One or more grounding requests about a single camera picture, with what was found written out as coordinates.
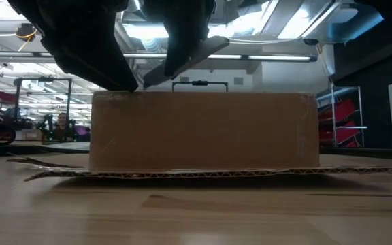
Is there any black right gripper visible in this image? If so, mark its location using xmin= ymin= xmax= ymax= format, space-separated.
xmin=142 ymin=0 xmax=217 ymax=78

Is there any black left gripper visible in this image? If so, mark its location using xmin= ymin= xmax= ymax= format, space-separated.
xmin=7 ymin=0 xmax=140 ymax=93

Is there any grey utility knife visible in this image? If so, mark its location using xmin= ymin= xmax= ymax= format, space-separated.
xmin=142 ymin=35 xmax=231 ymax=89

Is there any brown taped cardboard box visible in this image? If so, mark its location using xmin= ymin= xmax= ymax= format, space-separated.
xmin=7 ymin=90 xmax=392 ymax=182

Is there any person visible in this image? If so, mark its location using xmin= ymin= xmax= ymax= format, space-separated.
xmin=54 ymin=112 xmax=71 ymax=142

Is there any dark background robot station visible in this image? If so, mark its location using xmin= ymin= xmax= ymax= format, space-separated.
xmin=15 ymin=114 xmax=91 ymax=144

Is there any red and blue bin rack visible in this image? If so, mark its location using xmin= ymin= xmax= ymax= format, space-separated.
xmin=314 ymin=83 xmax=368 ymax=149

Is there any black background gantry frame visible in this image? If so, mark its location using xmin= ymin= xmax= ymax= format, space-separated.
xmin=14 ymin=76 xmax=74 ymax=127
xmin=171 ymin=80 xmax=229 ymax=92

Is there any yellow ceiling cable reel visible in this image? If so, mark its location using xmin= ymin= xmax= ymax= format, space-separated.
xmin=15 ymin=22 xmax=39 ymax=44

